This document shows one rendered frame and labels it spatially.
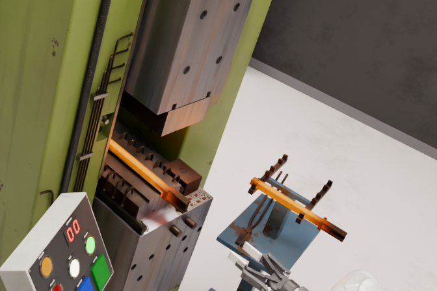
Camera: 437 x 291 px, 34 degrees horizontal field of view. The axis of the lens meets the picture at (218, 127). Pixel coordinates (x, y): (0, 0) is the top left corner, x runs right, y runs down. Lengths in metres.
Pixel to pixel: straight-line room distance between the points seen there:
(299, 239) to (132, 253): 0.84
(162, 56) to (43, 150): 0.43
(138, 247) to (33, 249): 0.61
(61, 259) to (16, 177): 0.42
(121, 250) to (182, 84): 0.65
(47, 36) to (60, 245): 0.54
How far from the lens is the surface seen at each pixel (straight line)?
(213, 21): 2.01
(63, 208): 1.94
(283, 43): 5.39
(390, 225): 4.49
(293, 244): 2.91
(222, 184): 4.19
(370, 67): 5.24
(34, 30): 1.94
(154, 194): 2.37
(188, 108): 2.17
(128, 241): 2.36
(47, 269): 1.81
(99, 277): 2.03
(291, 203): 2.64
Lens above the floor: 2.47
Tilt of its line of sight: 32 degrees down
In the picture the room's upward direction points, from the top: 20 degrees clockwise
